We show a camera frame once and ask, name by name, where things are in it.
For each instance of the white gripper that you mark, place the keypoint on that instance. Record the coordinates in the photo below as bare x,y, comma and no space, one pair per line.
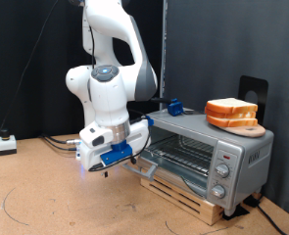
137,135

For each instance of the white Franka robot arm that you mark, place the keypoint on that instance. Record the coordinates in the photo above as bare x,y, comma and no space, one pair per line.
108,98

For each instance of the metal oven rack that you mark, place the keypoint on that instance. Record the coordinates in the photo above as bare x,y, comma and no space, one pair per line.
183,155

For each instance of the silver oven temperature knob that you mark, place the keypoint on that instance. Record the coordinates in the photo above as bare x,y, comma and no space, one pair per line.
222,170

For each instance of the silver toaster oven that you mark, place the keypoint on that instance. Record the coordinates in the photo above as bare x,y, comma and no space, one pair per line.
248,147

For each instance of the wooden slatted crate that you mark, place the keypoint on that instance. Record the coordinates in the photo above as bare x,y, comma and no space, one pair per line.
196,205

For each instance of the emergency stop button box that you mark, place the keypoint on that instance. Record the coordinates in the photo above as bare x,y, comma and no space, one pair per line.
6,143

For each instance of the vertical metal pole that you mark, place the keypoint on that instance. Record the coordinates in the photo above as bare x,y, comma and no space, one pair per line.
163,49

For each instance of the round wooden cutting board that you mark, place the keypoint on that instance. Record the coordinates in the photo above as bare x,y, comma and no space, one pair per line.
251,132

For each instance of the black metal bookend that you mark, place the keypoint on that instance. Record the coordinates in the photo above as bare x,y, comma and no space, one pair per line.
248,84

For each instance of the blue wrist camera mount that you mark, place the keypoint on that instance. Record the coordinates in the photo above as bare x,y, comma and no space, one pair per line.
116,153

